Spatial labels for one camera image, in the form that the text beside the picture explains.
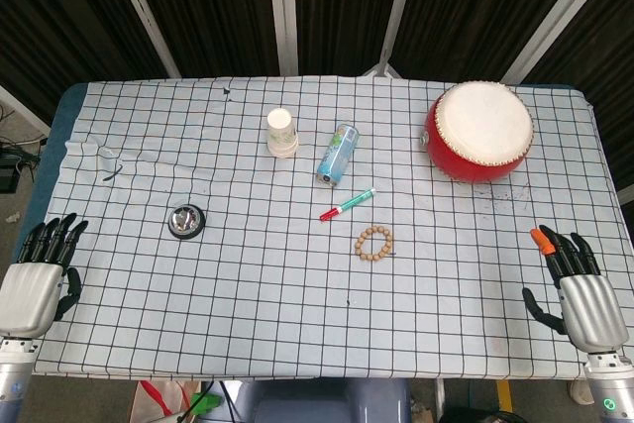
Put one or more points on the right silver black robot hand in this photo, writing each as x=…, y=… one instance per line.
x=589, y=309

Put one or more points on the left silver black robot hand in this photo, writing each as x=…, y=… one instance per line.
x=29, y=294

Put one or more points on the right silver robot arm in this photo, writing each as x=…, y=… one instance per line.
x=610, y=383

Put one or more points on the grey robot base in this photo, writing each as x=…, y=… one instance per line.
x=324, y=400

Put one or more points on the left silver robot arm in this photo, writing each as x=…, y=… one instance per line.
x=14, y=373

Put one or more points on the white shoe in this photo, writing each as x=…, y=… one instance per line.
x=579, y=391

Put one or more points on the red white bag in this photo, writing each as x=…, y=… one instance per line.
x=161, y=400

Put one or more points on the green plastic object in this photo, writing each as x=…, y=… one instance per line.
x=205, y=403

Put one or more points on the red drum white skin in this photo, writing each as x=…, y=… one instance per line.
x=479, y=132

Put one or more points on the green red marker pen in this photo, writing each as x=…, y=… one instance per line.
x=347, y=205

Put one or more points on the white black grid tablecloth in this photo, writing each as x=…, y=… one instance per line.
x=317, y=269

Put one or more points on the blue beverage can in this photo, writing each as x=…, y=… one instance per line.
x=337, y=155

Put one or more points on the white paper cup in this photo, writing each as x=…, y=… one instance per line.
x=281, y=134

